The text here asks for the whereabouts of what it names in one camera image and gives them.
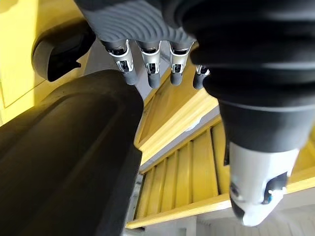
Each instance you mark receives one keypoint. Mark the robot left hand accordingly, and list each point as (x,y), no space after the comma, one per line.
(246,73)

